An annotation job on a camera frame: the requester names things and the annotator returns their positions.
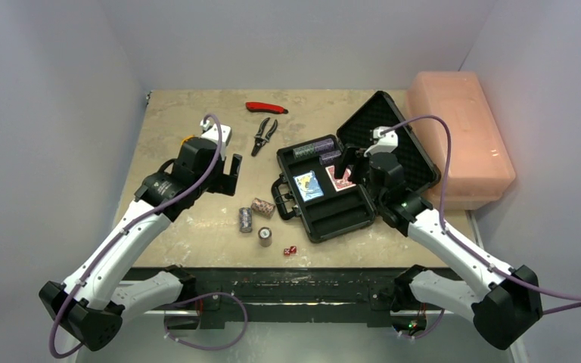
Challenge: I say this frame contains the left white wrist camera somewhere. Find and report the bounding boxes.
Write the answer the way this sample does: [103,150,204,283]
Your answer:
[200,119,232,161]

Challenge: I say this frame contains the brown 100 chip stack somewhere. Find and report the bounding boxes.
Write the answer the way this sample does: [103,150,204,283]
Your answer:
[258,227,272,247]

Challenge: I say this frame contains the pink plastic storage bin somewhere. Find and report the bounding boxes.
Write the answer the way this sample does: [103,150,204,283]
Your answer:
[405,71,516,210]

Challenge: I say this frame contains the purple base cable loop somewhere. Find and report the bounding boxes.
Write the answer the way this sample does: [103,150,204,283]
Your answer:
[163,292,249,351]

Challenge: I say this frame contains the purple chip stack in case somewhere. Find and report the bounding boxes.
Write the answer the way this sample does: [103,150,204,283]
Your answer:
[312,138,335,154]

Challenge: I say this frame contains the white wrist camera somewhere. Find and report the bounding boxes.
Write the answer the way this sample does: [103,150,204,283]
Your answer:
[364,126,399,157]
[200,119,232,161]

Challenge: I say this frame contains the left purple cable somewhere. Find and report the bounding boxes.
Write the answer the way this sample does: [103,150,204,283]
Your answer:
[49,113,223,360]

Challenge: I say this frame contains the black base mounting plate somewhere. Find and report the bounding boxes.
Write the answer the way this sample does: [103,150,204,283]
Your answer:
[137,266,464,330]

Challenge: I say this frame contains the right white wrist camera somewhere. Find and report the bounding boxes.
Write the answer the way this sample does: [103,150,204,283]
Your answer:
[364,126,399,157]

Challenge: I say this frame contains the black poker set case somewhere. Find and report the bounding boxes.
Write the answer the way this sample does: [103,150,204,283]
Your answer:
[271,91,440,243]

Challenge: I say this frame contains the red utility knife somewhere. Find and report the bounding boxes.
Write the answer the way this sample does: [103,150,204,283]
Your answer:
[244,101,289,114]

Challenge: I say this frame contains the purple 500 chip stack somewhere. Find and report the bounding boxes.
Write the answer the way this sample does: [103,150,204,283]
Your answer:
[319,150,341,166]

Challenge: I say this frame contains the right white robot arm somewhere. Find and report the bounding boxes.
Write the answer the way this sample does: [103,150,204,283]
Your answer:
[335,147,543,350]

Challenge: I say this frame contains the yellow tape measure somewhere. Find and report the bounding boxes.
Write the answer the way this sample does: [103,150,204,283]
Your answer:
[181,135,195,144]

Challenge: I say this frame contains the red playing card deck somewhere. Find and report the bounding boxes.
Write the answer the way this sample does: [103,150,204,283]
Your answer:
[325,166,356,192]

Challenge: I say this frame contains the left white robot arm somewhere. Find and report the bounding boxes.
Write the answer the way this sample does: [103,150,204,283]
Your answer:
[39,134,241,359]

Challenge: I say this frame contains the blue playing card deck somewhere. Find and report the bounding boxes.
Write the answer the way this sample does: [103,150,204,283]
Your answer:
[293,170,324,202]

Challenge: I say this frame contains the orange blue chip stack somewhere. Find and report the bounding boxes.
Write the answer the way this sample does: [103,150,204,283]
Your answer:
[238,207,253,233]
[250,198,276,219]

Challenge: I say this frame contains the black grey pliers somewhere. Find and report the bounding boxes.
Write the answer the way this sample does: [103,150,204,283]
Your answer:
[250,117,278,157]

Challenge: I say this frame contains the green blue chip stack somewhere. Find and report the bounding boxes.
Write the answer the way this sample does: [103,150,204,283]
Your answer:
[293,144,315,160]

